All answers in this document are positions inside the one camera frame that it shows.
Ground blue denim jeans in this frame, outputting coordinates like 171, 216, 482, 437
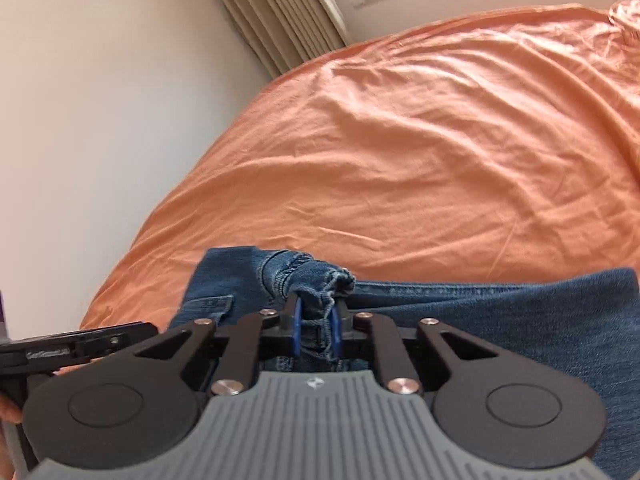
169, 246, 639, 479

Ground person left hand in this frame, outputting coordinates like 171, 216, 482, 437
0, 396, 22, 425

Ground orange bed sheet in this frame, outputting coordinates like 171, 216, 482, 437
82, 0, 639, 328

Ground beige left curtain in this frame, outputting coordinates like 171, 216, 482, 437
220, 0, 350, 78

